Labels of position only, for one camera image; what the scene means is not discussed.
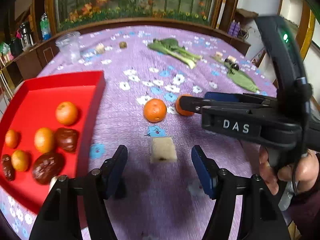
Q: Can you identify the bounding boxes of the purple bottles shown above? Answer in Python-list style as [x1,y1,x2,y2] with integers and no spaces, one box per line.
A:
[227,20,242,37]

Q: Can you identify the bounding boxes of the smooth red date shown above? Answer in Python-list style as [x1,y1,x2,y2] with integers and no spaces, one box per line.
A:
[54,127,79,153]

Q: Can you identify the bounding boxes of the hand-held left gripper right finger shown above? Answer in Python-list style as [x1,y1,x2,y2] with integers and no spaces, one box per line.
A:
[191,145,292,240]

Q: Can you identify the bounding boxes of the red tray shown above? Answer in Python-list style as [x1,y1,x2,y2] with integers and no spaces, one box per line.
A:
[0,71,105,215]

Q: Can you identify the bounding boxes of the clear plastic cup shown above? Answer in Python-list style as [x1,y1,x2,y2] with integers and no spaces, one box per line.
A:
[55,31,81,64]

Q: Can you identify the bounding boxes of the clear plastic bottle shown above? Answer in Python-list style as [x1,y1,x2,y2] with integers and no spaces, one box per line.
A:
[40,12,52,40]

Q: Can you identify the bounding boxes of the person's right hand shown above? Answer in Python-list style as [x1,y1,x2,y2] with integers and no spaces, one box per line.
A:
[259,145,320,196]

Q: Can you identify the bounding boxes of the purple floral tablecloth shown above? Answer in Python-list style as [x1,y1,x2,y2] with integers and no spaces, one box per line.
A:
[0,25,295,240]

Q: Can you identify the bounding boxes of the orange mandarin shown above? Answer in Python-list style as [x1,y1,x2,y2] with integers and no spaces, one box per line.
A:
[11,150,30,172]
[55,101,78,126]
[143,98,167,123]
[4,129,20,149]
[34,127,55,154]
[175,94,195,117]

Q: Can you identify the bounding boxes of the person's right forearm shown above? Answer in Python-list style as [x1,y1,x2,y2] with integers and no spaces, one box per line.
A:
[285,180,320,240]

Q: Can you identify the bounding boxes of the green bok choy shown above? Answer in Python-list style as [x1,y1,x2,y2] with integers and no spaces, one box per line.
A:
[147,38,203,69]

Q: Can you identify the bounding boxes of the large wrinkled red date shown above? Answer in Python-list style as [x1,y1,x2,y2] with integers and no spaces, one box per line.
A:
[32,152,66,185]

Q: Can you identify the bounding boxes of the green leaf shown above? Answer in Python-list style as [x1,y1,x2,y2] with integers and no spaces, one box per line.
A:
[212,55,260,93]

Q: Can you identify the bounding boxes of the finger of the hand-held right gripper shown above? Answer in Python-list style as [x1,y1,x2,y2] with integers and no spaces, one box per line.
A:
[204,92,278,103]
[178,95,252,115]

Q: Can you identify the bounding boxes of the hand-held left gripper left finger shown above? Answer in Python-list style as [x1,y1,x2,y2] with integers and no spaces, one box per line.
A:
[29,145,128,240]

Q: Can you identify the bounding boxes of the black thermos flask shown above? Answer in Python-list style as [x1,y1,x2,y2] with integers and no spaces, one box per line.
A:
[19,21,34,47]

